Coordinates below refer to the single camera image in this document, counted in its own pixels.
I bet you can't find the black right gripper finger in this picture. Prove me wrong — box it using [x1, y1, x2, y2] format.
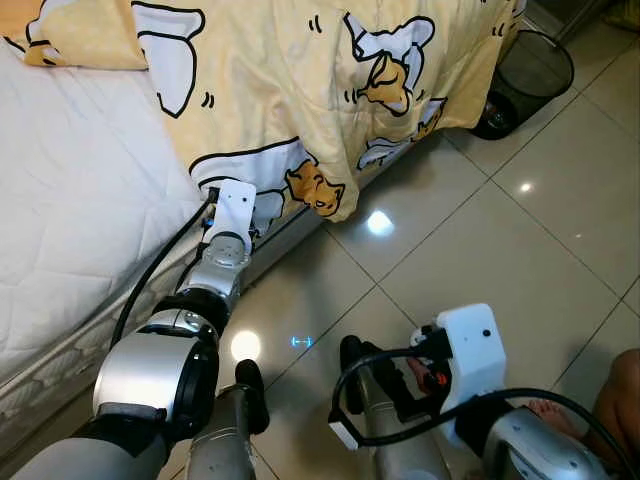
[385, 388, 429, 423]
[375, 345, 413, 393]

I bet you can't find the grey right robot leg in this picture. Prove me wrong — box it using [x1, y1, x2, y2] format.
[338, 335, 453, 480]

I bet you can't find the person bare foot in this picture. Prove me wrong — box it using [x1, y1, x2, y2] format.
[525, 398, 586, 441]

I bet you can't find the yellow cartoon print blanket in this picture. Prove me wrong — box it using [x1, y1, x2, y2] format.
[0, 0, 527, 224]

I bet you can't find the white quilted mattress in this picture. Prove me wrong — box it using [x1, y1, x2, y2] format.
[0, 40, 421, 447]

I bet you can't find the person bare leg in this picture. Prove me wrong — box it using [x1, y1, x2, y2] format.
[590, 347, 640, 480]

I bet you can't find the black mesh waste bin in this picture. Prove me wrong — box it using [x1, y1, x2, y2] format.
[470, 28, 576, 141]

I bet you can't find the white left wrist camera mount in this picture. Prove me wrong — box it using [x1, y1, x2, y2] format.
[207, 178, 259, 251]

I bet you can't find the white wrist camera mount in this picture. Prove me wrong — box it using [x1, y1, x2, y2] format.
[435, 303, 509, 403]
[207, 178, 259, 251]

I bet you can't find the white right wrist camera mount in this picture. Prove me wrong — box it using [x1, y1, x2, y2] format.
[435, 303, 509, 403]

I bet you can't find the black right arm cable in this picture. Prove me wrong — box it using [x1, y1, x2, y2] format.
[328, 343, 640, 477]

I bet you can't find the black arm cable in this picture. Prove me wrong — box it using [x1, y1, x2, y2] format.
[328, 343, 640, 477]
[110, 186, 219, 347]

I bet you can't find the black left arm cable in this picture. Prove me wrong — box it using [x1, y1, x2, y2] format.
[110, 186, 219, 347]

